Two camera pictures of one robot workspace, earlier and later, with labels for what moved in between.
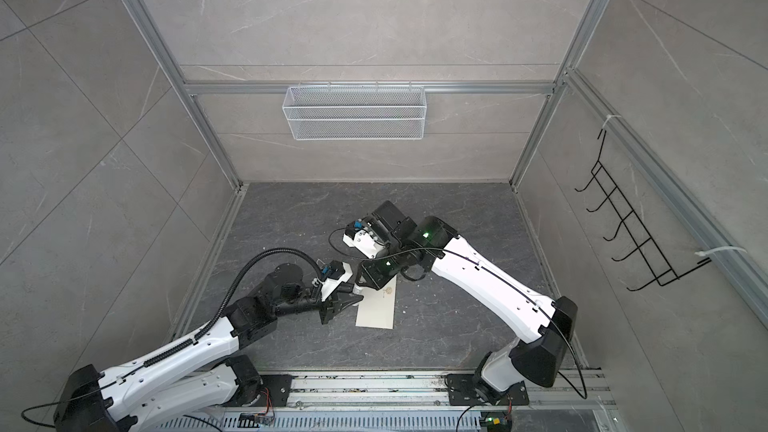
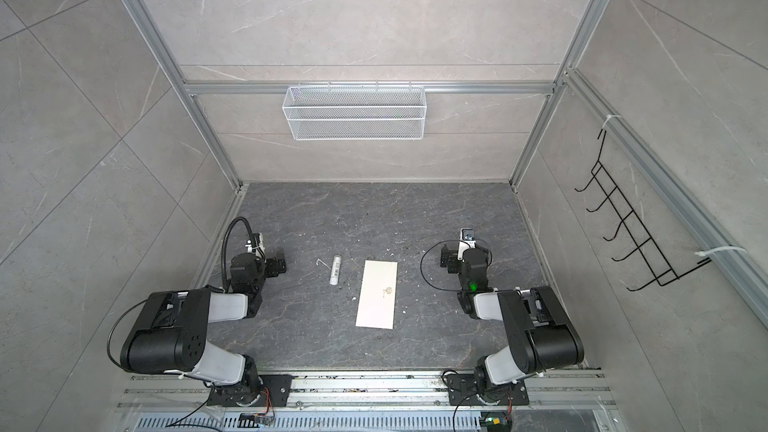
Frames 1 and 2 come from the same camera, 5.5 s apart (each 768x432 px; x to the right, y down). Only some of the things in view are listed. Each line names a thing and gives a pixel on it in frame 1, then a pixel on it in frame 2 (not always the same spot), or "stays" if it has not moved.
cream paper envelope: [377, 308] stays
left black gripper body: [300, 306] -> [271, 270]
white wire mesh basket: [354, 113] stays
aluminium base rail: [414, 402] stays
